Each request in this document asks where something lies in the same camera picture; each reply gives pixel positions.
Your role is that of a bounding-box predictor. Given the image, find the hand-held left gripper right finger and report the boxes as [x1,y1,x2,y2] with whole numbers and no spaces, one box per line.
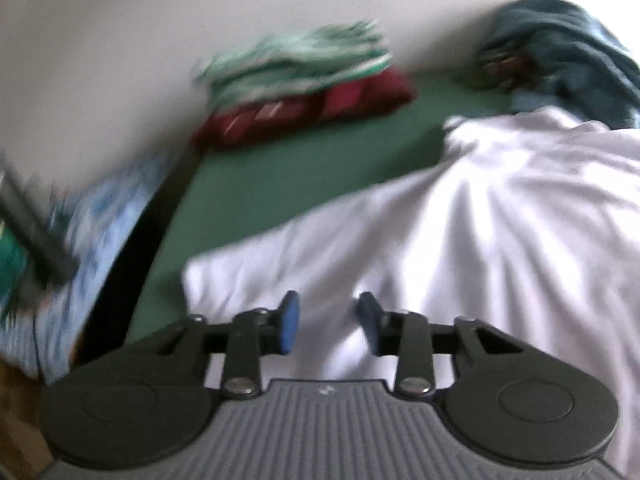
[357,291,535,402]

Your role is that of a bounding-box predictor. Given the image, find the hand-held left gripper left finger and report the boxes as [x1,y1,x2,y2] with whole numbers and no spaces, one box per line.
[125,290,301,402]

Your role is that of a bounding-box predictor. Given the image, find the pile of blue clothes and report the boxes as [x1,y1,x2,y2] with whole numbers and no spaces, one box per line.
[482,0,640,131]

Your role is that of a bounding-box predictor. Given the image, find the green bed sheet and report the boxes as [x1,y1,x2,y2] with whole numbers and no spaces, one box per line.
[125,67,516,346]

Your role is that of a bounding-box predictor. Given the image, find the blue patterned cloth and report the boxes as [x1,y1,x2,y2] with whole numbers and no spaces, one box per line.
[0,152,176,381]

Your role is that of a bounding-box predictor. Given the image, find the dark red folded garment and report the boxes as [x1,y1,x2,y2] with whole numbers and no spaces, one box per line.
[192,67,418,148]

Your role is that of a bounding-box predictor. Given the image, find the green white striped folded garment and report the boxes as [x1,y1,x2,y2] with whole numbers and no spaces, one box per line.
[195,20,393,111]

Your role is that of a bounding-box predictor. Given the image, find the dark bar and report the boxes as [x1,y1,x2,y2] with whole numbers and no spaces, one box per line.
[0,152,78,288]

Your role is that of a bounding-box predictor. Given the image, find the green cloth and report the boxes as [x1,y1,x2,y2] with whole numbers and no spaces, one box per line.
[0,227,31,311]

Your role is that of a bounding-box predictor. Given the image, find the dark patterned cloth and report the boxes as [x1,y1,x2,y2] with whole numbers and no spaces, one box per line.
[475,42,546,93]

